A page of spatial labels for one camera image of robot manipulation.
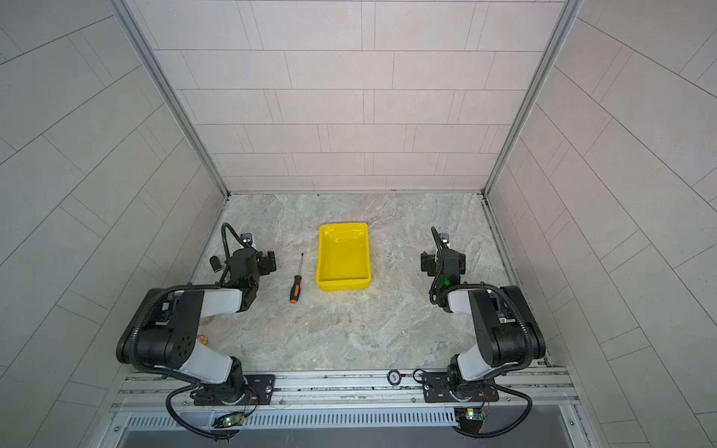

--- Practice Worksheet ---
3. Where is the orange black handled screwdriver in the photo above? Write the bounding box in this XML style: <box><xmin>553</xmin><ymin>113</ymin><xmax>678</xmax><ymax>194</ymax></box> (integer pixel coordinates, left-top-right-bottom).
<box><xmin>289</xmin><ymin>253</ymin><xmax>304</xmax><ymax>304</ymax></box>

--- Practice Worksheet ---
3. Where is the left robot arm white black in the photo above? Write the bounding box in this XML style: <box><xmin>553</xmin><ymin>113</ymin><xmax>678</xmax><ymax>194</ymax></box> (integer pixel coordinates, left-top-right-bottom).
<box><xmin>116</xmin><ymin>246</ymin><xmax>276</xmax><ymax>406</ymax></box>

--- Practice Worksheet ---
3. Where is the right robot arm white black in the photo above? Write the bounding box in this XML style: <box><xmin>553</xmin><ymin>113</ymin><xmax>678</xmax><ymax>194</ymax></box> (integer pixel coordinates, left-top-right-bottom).
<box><xmin>420</xmin><ymin>248</ymin><xmax>546</xmax><ymax>401</ymax></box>

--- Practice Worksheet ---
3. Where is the yellow plastic bin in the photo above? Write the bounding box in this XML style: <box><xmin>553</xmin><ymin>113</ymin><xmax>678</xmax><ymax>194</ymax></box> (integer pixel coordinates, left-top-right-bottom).
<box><xmin>316</xmin><ymin>223</ymin><xmax>372</xmax><ymax>292</ymax></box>

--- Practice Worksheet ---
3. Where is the pink yellow small toy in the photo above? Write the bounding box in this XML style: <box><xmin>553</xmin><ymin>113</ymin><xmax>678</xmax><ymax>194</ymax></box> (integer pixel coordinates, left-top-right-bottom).
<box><xmin>197</xmin><ymin>317</ymin><xmax>214</xmax><ymax>345</ymax></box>

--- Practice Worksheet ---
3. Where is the left green circuit board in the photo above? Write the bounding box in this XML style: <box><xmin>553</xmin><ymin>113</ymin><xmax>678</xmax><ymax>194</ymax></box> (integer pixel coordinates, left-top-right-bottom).
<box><xmin>212</xmin><ymin>413</ymin><xmax>246</xmax><ymax>429</ymax></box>

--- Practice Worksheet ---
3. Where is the green circuit board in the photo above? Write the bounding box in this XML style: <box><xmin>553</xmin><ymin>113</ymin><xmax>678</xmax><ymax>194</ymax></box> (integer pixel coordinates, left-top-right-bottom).
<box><xmin>212</xmin><ymin>413</ymin><xmax>246</xmax><ymax>429</ymax></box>
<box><xmin>454</xmin><ymin>408</ymin><xmax>485</xmax><ymax>434</ymax></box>

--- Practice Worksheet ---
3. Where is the right green circuit board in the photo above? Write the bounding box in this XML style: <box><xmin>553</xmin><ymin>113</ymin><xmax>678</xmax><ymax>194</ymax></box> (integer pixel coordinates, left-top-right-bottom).
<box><xmin>454</xmin><ymin>408</ymin><xmax>485</xmax><ymax>434</ymax></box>

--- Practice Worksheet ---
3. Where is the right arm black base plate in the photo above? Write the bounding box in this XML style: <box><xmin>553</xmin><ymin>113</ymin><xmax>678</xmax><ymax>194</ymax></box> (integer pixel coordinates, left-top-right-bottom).
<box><xmin>414</xmin><ymin>370</ymin><xmax>499</xmax><ymax>404</ymax></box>

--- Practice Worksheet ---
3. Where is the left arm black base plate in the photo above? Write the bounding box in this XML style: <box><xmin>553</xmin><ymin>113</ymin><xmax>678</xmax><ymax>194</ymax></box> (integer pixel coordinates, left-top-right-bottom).
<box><xmin>190</xmin><ymin>374</ymin><xmax>276</xmax><ymax>406</ymax></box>

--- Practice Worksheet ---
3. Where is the aluminium mounting rail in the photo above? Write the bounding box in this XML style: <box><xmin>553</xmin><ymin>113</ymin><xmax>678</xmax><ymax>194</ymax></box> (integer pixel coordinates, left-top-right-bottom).
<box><xmin>109</xmin><ymin>365</ymin><xmax>580</xmax><ymax>412</ymax></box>

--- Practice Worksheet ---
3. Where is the left aluminium corner post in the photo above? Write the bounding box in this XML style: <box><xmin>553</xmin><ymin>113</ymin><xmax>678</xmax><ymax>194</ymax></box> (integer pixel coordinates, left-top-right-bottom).
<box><xmin>108</xmin><ymin>0</ymin><xmax>231</xmax><ymax>200</ymax></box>

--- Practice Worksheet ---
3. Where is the aluminium corner post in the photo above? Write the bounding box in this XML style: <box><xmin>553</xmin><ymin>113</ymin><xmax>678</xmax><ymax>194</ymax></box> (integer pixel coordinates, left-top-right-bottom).
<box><xmin>483</xmin><ymin>0</ymin><xmax>583</xmax><ymax>198</ymax></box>
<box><xmin>108</xmin><ymin>0</ymin><xmax>231</xmax><ymax>200</ymax></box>

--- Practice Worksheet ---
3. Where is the right aluminium corner post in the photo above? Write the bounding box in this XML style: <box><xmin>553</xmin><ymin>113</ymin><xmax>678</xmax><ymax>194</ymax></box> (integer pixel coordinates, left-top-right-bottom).
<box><xmin>483</xmin><ymin>0</ymin><xmax>583</xmax><ymax>198</ymax></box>

